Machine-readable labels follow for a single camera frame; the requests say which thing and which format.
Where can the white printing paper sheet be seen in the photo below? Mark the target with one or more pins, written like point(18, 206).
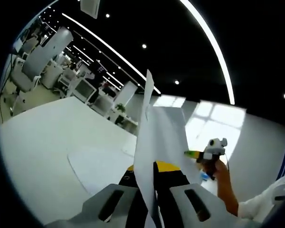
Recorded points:
point(156, 133)

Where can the person's right hand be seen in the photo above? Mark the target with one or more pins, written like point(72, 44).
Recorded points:
point(217, 169)

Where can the smaller bright window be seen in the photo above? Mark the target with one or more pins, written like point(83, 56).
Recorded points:
point(168, 101)

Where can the potted green plant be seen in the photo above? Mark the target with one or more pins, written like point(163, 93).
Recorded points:
point(120, 108)

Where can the long ceiling light strip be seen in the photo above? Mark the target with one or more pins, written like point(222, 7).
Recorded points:
point(217, 48)
point(109, 48)

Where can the ceiling air conditioner vent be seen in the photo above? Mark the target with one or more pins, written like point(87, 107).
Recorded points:
point(90, 8)

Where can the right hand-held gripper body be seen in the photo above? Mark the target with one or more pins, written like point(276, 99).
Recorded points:
point(216, 148)

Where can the white table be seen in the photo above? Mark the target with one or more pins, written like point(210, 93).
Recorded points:
point(38, 142)

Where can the grey high-back office chair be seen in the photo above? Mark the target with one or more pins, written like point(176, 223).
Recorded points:
point(45, 52)

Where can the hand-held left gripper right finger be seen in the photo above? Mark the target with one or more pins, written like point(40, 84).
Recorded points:
point(175, 190)

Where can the large bright window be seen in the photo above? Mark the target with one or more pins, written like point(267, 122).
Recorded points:
point(218, 123)

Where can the white mesh office chair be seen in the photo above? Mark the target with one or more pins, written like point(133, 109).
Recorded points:
point(84, 90)

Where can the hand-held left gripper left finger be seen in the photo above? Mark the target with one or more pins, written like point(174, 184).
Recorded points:
point(104, 204)

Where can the small blue box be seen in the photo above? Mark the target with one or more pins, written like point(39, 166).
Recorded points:
point(205, 177)

